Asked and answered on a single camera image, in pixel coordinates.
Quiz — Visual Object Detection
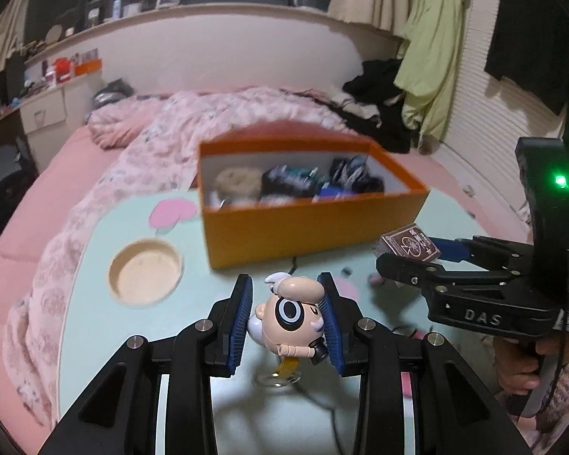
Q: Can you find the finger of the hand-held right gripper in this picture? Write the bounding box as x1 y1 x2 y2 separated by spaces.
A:
429 234 534 271
376 252 532 297

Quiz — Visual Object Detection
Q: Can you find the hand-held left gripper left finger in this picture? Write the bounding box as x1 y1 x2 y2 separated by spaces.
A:
38 273 254 455

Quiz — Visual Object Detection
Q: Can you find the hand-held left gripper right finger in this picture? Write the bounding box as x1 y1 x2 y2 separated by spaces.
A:
316 271 534 455

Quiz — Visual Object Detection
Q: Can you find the brown card box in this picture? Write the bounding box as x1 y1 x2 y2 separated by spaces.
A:
374 223 443 262

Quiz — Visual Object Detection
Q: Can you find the cartoon figurine keychain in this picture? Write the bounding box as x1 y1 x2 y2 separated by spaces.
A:
247 271 330 387

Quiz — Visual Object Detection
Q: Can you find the orange cardboard box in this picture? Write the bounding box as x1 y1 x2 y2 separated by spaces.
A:
198 136 431 270

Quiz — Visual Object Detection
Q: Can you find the black patterned bag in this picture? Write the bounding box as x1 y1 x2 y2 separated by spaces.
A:
327 154 387 195

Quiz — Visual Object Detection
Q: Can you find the beige fluffy scrunchie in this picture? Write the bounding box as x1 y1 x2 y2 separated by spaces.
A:
212 167 262 206

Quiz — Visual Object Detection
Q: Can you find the black fluffy pouch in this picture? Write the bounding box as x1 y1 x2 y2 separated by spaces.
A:
260 165 323 198

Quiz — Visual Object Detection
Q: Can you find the person's right hand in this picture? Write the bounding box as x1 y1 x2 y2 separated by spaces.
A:
494 336 569 396

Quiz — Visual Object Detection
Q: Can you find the pile of black clothes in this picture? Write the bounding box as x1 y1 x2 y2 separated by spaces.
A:
334 59 425 155

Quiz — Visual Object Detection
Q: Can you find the light green hanging garment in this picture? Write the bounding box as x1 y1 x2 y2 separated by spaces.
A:
395 0 472 140

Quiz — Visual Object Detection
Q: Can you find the black hanging garment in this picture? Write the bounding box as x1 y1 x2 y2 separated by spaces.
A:
484 0 569 115

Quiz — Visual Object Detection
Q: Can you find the pink floral quilt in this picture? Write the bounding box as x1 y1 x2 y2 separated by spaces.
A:
7 86 361 427

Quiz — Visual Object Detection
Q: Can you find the pink bed sheet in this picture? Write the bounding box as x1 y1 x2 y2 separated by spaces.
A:
0 123 534 441

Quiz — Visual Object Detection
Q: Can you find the grey bundle on bed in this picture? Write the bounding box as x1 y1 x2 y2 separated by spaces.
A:
91 79 136 110

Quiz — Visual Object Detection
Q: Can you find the white drawer cabinet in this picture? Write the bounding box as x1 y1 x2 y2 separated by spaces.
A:
19 76 105 136

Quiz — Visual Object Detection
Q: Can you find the small orange box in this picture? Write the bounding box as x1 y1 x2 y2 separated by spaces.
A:
73 59 104 77

